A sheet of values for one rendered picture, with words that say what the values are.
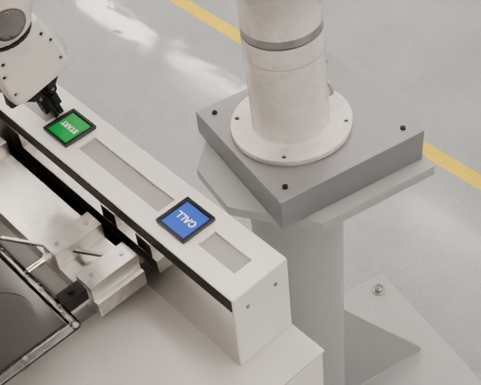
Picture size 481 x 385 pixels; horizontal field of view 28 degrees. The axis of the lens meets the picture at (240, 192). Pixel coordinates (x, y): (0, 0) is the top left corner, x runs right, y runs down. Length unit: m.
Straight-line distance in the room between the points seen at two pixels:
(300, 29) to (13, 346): 0.56
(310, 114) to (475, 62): 1.62
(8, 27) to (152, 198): 0.30
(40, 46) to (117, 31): 1.87
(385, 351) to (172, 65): 1.28
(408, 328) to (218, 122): 0.94
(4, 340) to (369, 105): 0.66
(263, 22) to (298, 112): 0.16
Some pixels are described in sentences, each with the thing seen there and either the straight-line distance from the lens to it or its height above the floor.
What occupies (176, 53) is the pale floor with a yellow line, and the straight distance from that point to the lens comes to 3.07.
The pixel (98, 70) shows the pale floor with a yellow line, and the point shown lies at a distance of 3.06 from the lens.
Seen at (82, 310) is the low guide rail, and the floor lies 0.84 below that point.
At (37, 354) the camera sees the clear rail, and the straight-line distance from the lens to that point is 1.24.
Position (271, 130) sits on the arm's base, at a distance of 1.43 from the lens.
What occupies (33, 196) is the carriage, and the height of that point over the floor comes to 0.88.
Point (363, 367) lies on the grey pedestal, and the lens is 2.15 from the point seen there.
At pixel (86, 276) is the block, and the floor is 0.91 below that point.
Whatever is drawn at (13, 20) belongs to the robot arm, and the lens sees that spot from 1.19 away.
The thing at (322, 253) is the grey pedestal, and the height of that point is 0.64.
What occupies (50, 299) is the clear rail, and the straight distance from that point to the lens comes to 1.28.
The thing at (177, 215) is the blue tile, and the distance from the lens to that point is 1.25.
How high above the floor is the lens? 1.89
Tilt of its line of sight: 47 degrees down
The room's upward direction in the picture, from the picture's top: 7 degrees counter-clockwise
